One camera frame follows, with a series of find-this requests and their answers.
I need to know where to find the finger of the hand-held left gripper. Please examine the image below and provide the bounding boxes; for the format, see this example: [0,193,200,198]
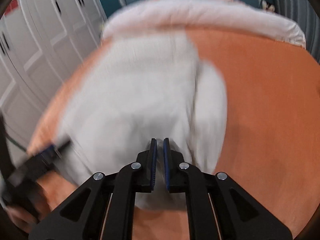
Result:
[37,139,72,165]

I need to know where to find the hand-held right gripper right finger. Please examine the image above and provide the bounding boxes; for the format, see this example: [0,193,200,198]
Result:
[162,137,292,240]

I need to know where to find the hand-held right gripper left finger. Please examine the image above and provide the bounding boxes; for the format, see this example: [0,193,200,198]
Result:
[28,138,158,240]

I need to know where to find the white quilted jacket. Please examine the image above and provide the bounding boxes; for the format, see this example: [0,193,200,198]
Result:
[59,34,228,210]

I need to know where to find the person's left hand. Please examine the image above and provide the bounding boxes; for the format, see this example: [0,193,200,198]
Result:
[7,206,38,233]

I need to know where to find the white panelled wardrobe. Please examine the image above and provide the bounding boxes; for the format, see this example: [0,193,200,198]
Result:
[0,0,108,155]

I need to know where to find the orange plush bed blanket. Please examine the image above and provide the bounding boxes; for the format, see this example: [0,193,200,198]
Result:
[26,29,320,240]

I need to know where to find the pale pink rolled duvet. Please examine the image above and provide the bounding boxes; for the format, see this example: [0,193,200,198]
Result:
[101,0,307,49]

